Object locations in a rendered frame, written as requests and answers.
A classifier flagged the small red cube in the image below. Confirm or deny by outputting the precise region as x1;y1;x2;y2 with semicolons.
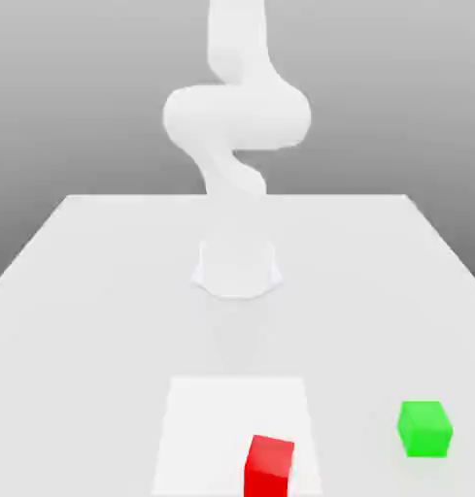
243;434;296;497

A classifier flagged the small green cube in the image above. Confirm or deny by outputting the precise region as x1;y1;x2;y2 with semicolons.
395;400;455;459

